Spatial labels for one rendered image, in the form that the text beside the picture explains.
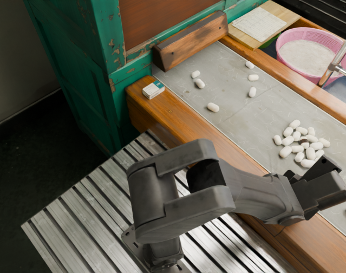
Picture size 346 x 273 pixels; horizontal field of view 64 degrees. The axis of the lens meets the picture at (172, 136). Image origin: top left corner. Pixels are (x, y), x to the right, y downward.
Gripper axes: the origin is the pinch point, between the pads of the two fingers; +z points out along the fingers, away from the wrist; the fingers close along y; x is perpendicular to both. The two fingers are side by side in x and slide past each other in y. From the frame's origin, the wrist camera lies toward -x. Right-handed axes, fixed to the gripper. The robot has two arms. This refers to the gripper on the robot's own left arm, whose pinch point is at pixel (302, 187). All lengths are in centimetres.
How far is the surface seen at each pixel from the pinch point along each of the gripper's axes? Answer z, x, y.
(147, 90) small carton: -8.8, 5.7, 48.6
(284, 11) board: 42, -40, 47
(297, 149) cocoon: 6.4, -5.6, 7.0
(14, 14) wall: -3, 23, 135
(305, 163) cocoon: 4.6, -4.4, 3.2
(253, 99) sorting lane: 12.8, -8.6, 26.9
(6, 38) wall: -3, 35, 134
